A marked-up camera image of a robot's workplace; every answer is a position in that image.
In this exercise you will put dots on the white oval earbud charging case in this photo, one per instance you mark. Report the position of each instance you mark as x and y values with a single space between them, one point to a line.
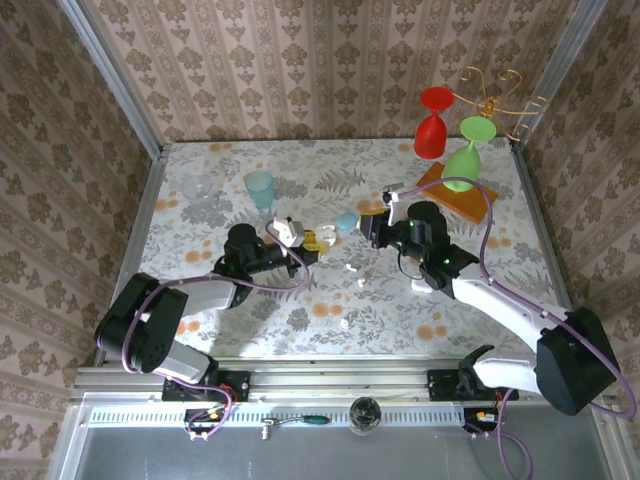
327 231

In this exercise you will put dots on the white squarish earbud charging case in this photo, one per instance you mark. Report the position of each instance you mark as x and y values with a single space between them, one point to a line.
419 287

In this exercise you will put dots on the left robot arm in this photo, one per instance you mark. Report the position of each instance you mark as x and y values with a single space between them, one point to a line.
165 320

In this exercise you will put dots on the teal translucent cup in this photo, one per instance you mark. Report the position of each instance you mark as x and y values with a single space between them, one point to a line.
260 192

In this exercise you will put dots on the gold glass rack wooden base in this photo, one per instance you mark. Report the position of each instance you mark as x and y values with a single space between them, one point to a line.
475 205

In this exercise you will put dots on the green plastic wine glass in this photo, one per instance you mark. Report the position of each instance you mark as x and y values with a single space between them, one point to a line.
462 167

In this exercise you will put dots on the floral patterned table cover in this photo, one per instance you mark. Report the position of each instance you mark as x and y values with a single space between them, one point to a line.
300 340

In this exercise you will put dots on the red plastic wine glass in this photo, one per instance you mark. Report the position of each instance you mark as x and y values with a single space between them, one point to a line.
430 135

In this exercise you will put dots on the black power connector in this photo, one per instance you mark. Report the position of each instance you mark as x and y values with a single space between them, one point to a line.
200 417
475 425

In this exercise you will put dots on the small metal fitting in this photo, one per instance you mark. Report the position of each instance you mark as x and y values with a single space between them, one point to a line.
266 431

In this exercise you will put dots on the grey metal panel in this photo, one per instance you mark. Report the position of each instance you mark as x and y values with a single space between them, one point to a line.
320 460

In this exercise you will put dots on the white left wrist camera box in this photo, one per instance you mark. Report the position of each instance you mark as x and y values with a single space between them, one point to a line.
289 231

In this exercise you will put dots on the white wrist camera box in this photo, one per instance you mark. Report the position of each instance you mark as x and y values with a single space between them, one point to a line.
392 192
289 231

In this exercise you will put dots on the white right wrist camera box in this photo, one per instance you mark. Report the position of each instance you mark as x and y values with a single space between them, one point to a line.
392 192

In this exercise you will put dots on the aluminium side rail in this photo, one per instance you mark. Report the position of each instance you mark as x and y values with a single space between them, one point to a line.
551 250
131 250

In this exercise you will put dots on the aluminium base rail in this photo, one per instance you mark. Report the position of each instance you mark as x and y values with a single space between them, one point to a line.
340 380

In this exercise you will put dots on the aluminium frame post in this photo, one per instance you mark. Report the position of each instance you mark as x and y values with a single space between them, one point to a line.
119 85
555 75

